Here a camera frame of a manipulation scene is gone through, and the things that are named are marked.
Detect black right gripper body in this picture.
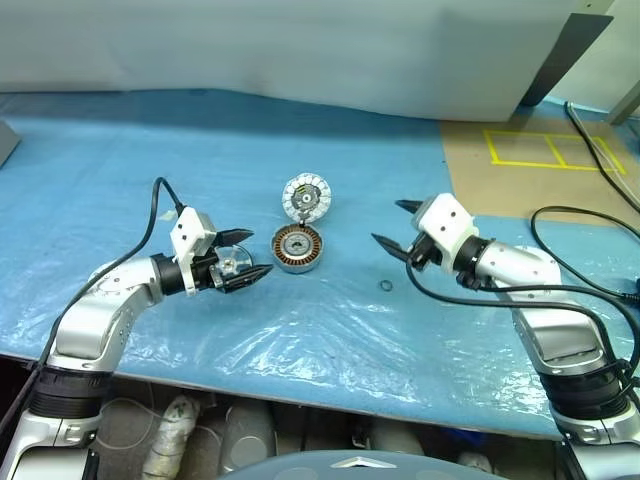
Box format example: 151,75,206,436
407,229,450,274

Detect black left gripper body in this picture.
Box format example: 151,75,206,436
192,244,230,295

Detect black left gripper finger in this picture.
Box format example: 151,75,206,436
223,264,275,295
215,228,256,248

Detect small silver part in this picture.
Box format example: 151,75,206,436
208,244,254,281

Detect motor stator housing copper windings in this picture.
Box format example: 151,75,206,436
271,223,325,275

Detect motor rotor white magnet ring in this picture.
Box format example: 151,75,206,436
281,173,333,225

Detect blue plastic table sheet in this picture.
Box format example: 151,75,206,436
0,88,640,441

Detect brown cardboard sheet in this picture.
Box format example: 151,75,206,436
439,117,640,229

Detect grey rounded cylinder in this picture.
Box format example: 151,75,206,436
199,399,276,474
359,419,426,456

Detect white wrapped bundle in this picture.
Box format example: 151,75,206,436
142,394,201,480

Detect white backdrop board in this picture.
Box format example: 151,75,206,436
0,0,581,124

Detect grey robot torso cover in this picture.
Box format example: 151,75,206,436
224,449,481,480

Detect dark grey slanted panel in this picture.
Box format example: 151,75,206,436
518,12,615,107

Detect grey angled metal object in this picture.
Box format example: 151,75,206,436
0,119,22,169

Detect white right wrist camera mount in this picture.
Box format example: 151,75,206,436
412,193,479,275

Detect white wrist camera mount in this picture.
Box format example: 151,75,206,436
412,193,479,275
168,205,220,297

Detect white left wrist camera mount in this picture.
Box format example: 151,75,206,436
168,205,220,297

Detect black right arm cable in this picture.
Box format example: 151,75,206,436
405,259,640,401

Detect black looped table cable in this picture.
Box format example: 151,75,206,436
530,205,640,301

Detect long black cable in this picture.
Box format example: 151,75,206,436
564,99,640,214

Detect thin white cable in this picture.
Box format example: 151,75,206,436
569,107,640,201

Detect grey metal post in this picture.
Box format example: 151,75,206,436
607,74,640,126

